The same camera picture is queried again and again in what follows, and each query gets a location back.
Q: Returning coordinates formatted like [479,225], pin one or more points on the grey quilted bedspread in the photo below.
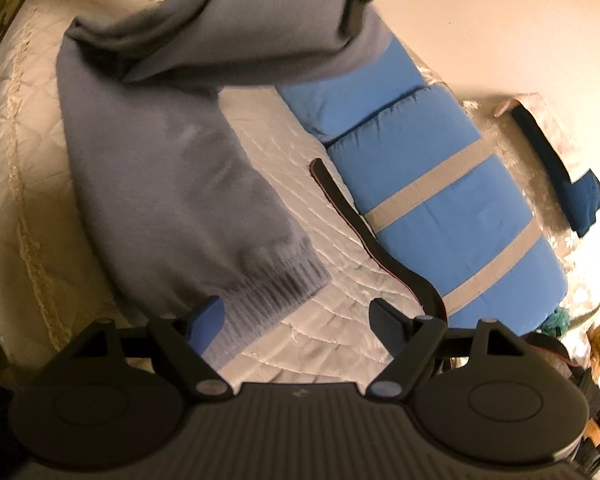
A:
[290,220]

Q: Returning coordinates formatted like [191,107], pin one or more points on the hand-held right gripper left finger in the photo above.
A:
[207,324]

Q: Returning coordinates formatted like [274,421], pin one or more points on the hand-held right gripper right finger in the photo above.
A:
[390,325]

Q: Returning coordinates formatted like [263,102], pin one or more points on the black belt with red edge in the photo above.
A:
[350,215]

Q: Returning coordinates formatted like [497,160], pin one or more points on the blue grey-striped pillow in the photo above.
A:
[350,85]
[430,200]

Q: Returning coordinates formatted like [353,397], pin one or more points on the dark blue pillow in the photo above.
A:
[587,200]

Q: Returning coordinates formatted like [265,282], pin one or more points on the teal yarn tuft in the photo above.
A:
[557,321]

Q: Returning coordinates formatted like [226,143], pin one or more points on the grey fleece pants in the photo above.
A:
[155,185]

